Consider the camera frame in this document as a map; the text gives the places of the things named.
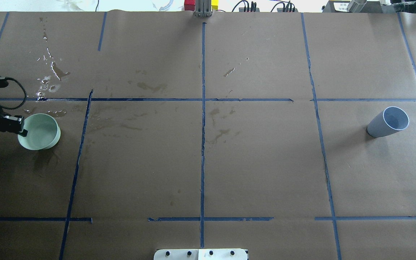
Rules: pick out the black power connector right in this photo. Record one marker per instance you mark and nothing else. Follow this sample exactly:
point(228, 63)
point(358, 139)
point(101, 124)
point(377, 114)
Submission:
point(283, 6)

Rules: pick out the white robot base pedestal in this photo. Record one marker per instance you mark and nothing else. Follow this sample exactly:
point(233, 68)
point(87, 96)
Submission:
point(202, 254)

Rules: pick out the aluminium camera post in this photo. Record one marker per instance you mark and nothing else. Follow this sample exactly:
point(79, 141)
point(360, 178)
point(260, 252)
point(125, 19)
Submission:
point(203, 8)

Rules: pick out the red block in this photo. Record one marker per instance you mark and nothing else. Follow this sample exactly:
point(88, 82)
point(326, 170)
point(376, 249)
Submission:
point(189, 5)

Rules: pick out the yellow block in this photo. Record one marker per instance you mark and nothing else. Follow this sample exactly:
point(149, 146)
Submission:
point(214, 4)

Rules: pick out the black power connector left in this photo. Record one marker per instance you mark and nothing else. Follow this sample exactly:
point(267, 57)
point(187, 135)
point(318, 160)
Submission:
point(246, 6)

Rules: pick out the black power connector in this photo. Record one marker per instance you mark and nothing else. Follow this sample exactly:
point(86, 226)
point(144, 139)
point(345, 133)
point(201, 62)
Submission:
point(246, 6)
point(283, 6)

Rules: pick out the mint green bowl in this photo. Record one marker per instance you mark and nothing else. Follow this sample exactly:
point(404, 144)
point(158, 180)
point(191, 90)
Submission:
point(43, 132)

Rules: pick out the blue plastic cup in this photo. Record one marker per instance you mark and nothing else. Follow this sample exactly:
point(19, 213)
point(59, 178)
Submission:
point(390, 121)

